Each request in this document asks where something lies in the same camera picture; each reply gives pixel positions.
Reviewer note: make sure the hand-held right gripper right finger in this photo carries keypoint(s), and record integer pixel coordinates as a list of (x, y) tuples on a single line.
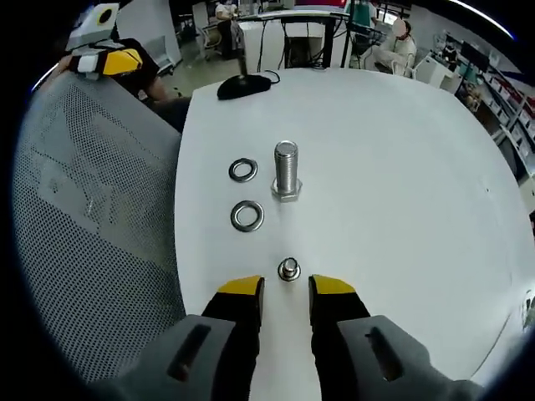
[(338, 313)]

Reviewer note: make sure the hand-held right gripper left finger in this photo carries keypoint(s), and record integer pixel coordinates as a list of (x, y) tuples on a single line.
[(234, 313)]

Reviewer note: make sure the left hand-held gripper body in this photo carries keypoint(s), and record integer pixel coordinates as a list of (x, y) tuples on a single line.
[(94, 33)]

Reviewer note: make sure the small steel washer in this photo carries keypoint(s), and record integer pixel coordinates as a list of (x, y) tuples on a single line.
[(280, 273)]

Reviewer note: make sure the large steel washer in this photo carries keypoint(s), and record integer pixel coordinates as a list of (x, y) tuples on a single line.
[(232, 171), (235, 217)]

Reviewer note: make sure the large threaded steel stud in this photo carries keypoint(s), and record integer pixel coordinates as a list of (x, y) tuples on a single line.
[(286, 167)]

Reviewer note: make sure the person's black shirt torso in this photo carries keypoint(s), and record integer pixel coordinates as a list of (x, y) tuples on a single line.
[(138, 85)]

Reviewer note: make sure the white office chair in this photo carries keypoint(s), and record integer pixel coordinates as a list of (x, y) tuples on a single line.
[(211, 39)]

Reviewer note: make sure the black computer mouse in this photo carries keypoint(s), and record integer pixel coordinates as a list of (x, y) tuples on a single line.
[(242, 87)]

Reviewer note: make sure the grey mesh office chair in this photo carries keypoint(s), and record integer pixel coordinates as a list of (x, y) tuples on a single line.
[(83, 209)]

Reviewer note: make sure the white standing desk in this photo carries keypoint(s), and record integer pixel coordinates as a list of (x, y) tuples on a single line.
[(292, 18)]

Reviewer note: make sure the shelf with white bins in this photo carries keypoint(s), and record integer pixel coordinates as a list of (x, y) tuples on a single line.
[(501, 92)]

